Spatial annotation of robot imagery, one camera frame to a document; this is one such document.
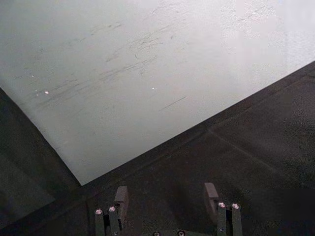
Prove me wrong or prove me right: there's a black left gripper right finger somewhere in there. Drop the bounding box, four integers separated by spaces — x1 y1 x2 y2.
203 182 243 236

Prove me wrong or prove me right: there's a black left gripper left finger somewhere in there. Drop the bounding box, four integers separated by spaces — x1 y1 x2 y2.
94 185 129 236

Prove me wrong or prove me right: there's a black table cloth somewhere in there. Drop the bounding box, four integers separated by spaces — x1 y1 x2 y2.
0 60 315 236

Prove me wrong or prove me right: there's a plain pale wall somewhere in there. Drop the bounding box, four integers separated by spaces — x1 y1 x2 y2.
0 0 315 186

